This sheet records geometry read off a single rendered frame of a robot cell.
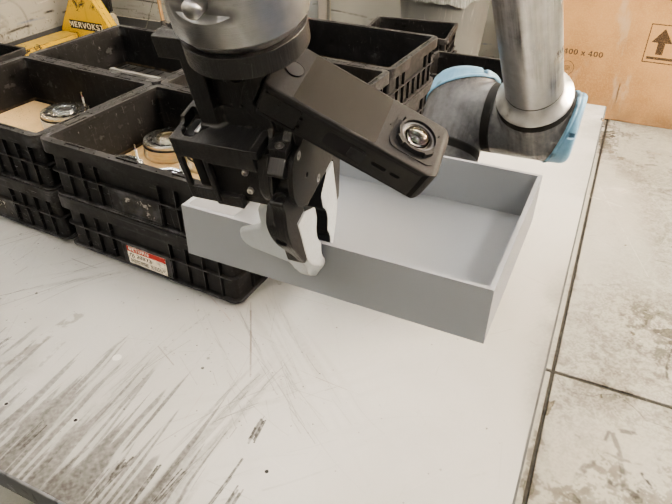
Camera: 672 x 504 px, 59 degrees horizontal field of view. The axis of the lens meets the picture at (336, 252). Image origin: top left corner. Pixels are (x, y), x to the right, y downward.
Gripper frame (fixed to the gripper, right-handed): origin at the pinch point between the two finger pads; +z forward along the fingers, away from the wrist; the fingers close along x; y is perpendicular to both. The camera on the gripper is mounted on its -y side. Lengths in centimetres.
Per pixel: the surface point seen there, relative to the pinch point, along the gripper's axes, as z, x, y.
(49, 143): 23, -27, 64
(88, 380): 38, 4, 41
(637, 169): 175, -220, -57
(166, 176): 22, -24, 38
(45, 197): 35, -25, 70
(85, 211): 35, -23, 59
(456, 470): 39.8, -1.1, -12.6
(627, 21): 146, -304, -40
